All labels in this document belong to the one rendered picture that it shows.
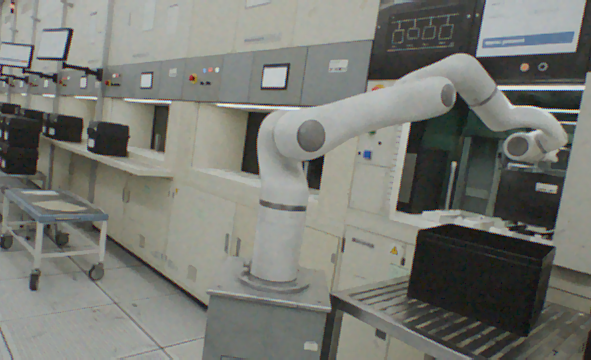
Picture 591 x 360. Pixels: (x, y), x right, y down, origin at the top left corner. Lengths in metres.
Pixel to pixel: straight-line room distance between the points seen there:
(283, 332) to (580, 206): 0.86
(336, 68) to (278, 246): 1.08
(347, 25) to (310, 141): 1.07
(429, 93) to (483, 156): 1.39
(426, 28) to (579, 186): 0.75
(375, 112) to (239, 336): 0.62
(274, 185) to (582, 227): 0.84
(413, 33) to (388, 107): 0.66
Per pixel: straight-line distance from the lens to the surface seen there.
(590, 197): 1.37
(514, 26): 1.56
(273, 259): 1.00
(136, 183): 3.46
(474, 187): 2.48
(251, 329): 0.98
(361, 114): 1.05
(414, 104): 1.11
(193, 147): 2.79
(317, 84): 1.94
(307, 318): 0.96
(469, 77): 1.28
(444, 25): 1.66
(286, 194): 0.97
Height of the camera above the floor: 1.10
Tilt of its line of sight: 6 degrees down
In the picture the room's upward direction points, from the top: 8 degrees clockwise
